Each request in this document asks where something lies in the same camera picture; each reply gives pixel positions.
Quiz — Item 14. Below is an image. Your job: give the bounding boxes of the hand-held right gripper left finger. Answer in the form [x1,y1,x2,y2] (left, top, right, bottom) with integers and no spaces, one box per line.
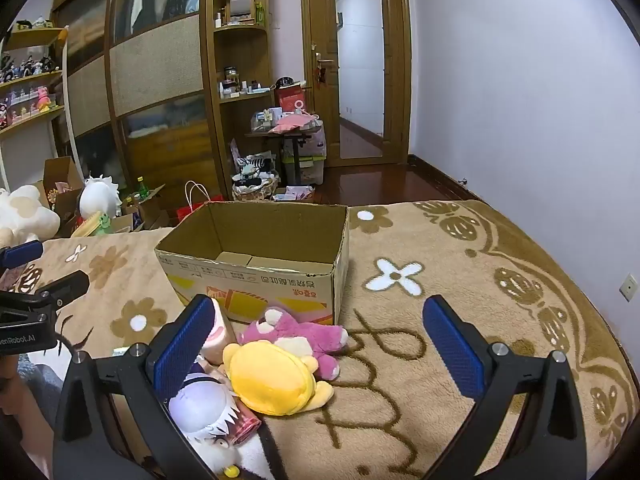
[52,294,236,480]

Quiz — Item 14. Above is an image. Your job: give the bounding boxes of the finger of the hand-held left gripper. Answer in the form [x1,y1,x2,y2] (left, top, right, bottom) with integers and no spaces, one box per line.
[36,270,91,307]
[0,240,45,272]

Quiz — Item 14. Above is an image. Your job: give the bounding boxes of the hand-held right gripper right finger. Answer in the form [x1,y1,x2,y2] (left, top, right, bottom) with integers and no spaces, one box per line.
[422,295,588,480]

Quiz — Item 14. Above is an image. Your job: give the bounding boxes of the pink cylinder plush toy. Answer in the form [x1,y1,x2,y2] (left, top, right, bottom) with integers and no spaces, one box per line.
[202,298,237,366]

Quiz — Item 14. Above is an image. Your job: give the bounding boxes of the white-haired doll plush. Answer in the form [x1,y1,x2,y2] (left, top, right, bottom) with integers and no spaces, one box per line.
[167,357,243,478]

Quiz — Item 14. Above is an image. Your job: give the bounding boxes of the yellow plush toy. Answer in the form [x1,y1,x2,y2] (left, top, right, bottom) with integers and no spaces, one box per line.
[222,340,334,417]

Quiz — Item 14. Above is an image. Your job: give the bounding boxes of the pink and white plush toy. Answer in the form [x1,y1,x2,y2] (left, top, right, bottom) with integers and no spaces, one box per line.
[222,402,281,480]

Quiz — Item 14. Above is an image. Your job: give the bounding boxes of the pink bear plush toy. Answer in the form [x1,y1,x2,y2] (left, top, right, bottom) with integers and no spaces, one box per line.
[239,308,349,380]

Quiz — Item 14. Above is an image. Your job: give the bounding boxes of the person's left forearm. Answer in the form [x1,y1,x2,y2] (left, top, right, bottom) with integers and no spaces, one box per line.
[0,360,56,480]

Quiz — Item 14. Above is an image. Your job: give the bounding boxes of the cream teddy plush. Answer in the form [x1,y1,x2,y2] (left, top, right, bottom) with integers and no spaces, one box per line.
[0,185,61,248]

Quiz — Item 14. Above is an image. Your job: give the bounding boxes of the yellow flat box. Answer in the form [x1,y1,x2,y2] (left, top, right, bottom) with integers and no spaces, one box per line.
[70,212,103,239]

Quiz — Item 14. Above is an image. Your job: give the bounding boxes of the tall open cardboard box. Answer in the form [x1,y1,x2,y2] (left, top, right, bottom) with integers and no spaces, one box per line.
[42,156,86,221]

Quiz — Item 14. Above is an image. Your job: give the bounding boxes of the large white spiky-haired plush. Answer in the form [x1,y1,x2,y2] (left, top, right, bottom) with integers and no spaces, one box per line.
[77,175,123,218]

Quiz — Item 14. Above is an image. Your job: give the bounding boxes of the cardboard box with bottles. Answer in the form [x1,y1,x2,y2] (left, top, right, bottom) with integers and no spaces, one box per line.
[122,185,171,231]

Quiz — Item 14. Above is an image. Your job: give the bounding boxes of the brown floral blanket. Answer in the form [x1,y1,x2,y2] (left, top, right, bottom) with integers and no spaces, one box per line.
[0,200,636,480]

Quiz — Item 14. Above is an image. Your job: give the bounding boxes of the red paper bag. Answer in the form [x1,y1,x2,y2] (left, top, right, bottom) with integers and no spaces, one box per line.
[177,180,226,221]

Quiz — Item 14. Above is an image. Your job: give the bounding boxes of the wooden display shelf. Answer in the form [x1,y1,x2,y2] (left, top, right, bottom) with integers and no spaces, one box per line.
[0,20,68,136]

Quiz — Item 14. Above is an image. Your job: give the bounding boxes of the white curved pole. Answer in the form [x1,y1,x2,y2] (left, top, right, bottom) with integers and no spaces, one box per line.
[61,35,85,171]

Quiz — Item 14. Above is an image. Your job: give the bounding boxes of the wicker basket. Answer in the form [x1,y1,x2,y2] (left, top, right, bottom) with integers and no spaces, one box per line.
[231,170,280,202]

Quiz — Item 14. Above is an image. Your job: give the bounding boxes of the small flat cardboard box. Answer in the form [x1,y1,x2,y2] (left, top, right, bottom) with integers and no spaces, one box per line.
[272,186,316,205]

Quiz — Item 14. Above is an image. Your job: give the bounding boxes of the row of small figurines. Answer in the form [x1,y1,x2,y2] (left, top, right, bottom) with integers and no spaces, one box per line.
[0,52,63,83]

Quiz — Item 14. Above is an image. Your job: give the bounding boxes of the black and white striped plush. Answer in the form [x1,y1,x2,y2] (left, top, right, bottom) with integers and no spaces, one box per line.
[235,152,276,181]

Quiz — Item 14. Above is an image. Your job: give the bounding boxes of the small dark side table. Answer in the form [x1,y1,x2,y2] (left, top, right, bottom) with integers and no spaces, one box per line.
[245,125,326,187]

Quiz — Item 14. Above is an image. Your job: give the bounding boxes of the plastic storage bin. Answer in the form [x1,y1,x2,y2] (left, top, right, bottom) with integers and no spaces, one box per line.
[282,132,328,186]

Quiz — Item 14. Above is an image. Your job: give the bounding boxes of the wooden corner shelf unit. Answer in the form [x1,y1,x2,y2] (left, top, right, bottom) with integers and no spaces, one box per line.
[200,0,281,201]

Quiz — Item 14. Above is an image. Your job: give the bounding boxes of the wooden wardrobe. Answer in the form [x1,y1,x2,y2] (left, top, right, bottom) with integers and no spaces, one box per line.
[52,0,223,201]

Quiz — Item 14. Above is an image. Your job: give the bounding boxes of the clear plastic organizer box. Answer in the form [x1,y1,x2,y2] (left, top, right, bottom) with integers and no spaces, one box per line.
[250,107,283,133]

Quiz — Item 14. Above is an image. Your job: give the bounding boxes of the pink cloth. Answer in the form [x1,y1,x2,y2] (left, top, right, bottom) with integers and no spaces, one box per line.
[269,112,321,134]

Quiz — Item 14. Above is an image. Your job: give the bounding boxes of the red box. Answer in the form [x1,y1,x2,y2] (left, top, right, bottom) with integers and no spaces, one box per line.
[274,85,307,113]

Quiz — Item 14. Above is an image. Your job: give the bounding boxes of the wooden door with glass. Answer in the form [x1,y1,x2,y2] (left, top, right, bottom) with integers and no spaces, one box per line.
[300,0,413,168]

